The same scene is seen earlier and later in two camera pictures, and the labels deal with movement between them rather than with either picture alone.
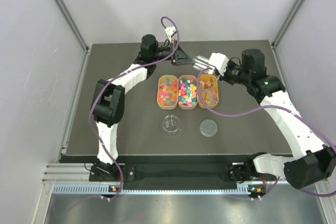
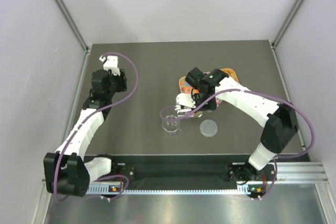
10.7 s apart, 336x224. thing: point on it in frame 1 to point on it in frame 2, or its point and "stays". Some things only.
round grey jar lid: (208, 128) stays
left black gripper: (174, 52) to (122, 80)
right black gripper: (223, 77) to (212, 106)
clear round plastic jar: (170, 125) stays
